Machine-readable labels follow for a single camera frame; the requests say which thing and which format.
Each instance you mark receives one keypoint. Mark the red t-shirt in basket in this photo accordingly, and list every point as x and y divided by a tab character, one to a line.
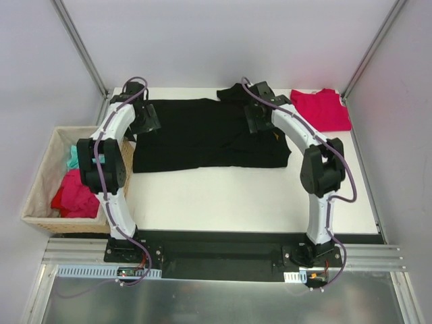
73	199

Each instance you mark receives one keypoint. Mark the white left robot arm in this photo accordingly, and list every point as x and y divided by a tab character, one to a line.
101	165

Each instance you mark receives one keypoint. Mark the black flower print t-shirt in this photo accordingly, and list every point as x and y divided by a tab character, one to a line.
208	133

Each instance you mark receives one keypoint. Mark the aluminium front rail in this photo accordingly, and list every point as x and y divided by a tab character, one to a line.
90	251

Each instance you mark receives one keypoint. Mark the aluminium frame post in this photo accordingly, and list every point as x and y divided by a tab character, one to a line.
385	27
74	35

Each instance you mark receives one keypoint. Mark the teal t-shirt in basket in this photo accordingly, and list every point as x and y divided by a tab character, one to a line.
73	162

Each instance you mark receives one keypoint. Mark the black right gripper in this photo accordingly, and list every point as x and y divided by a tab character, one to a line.
260	125

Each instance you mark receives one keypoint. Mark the right aluminium frame post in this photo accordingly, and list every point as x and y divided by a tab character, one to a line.
385	27

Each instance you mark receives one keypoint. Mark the left white cable duct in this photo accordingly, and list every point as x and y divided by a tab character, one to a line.
107	272

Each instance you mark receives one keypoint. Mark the left aluminium frame post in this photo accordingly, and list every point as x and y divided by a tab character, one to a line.
74	35

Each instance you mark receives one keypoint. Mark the white cable duct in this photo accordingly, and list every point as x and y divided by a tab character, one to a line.
302	277
107	272

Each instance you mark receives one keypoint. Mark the right white cable duct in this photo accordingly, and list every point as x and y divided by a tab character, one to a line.
302	277

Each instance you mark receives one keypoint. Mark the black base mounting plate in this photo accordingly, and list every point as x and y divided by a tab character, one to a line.
225	256

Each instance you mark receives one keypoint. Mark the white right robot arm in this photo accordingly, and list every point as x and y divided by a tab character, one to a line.
323	167

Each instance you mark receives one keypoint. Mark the folded red t-shirt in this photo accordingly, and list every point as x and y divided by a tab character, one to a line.
323	110

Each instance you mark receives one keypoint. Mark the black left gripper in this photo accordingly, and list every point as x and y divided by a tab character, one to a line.
150	122

